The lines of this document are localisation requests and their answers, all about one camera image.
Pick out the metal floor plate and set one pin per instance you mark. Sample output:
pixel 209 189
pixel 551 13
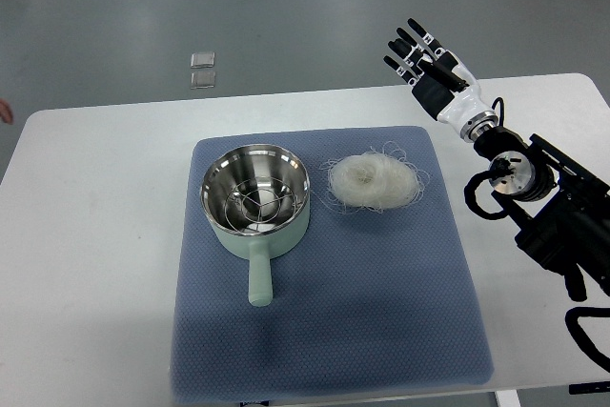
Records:
pixel 202 59
pixel 203 79

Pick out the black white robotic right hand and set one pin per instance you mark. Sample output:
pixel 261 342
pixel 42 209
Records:
pixel 440 83

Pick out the white vermicelli nest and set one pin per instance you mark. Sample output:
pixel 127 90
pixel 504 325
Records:
pixel 376 181

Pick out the upper metal floor plate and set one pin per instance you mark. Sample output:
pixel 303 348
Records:
pixel 202 59

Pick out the wire steaming rack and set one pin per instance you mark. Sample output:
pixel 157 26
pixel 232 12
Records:
pixel 258 207

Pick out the lower metal floor plate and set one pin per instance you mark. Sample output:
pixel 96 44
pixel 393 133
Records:
pixel 203 79

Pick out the person's hand at edge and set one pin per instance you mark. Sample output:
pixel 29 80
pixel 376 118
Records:
pixel 6 113

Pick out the black bracket at table edge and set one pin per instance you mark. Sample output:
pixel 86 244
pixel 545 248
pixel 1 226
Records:
pixel 589 388

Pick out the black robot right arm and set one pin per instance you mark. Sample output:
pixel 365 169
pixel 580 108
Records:
pixel 561 210

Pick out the mint green steel pot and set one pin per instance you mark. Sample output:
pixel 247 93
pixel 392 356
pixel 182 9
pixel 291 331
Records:
pixel 256 161

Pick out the blue textured mat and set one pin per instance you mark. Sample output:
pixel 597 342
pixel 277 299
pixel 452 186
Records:
pixel 365 302

